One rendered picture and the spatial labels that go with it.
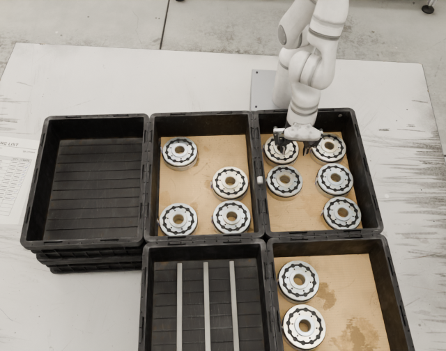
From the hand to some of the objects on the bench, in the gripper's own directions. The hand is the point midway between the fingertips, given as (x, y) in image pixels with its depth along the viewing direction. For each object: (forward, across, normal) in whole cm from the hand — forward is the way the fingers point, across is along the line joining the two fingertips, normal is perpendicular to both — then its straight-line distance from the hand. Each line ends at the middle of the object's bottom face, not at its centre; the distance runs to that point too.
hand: (294, 150), depth 126 cm
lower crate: (+17, +56, +15) cm, 60 cm away
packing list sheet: (+16, +94, +6) cm, 95 cm away
